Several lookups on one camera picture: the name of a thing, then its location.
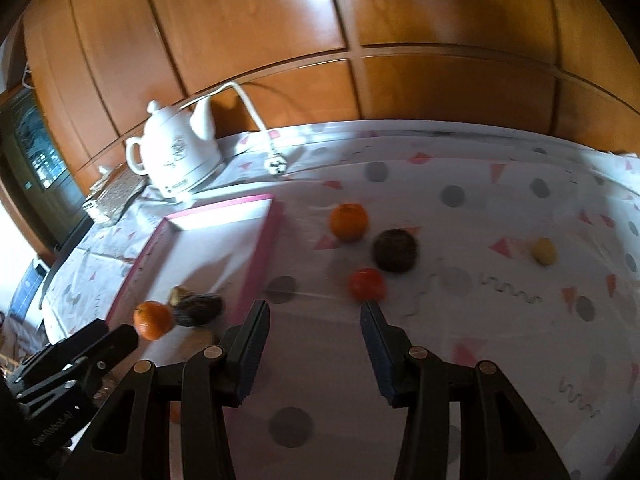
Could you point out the white blue box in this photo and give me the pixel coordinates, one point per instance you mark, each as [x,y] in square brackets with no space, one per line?
[31,287]

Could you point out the small yellow fruit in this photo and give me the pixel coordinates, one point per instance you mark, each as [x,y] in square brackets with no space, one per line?
[543,251]

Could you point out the silver kettle base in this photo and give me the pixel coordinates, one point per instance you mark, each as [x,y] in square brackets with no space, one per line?
[175,196]

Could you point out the white ceramic electric kettle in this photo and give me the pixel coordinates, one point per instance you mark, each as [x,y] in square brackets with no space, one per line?
[175,150]

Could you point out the white patterned tablecloth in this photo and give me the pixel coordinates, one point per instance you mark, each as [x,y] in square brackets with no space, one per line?
[500,200]

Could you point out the pink shallow box tray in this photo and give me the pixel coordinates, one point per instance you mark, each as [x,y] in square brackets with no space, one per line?
[210,250]

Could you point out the red round fruit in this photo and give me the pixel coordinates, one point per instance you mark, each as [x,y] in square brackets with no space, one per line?
[367,285]

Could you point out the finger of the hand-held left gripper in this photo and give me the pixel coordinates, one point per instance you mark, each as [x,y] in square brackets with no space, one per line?
[70,345]
[110,347]

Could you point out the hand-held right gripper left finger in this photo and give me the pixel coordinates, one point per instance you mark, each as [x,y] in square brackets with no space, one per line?
[252,355]

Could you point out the glass door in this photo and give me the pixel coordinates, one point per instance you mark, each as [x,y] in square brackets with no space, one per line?
[37,160]

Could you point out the dark brown round fruit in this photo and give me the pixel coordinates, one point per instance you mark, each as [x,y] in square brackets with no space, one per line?
[395,251]

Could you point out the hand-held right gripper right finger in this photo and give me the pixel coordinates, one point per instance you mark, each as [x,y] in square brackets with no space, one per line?
[382,355]

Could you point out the cut brown fruit piece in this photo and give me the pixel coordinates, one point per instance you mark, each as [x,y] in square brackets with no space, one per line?
[179,295]

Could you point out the orange tangerine with stem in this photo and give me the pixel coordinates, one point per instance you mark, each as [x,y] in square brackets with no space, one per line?
[152,321]

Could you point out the silver embossed tissue box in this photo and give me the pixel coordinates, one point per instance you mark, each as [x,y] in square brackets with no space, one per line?
[112,197]

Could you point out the dark wrinkled fruit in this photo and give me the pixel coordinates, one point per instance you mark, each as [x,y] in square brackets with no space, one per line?
[200,308]

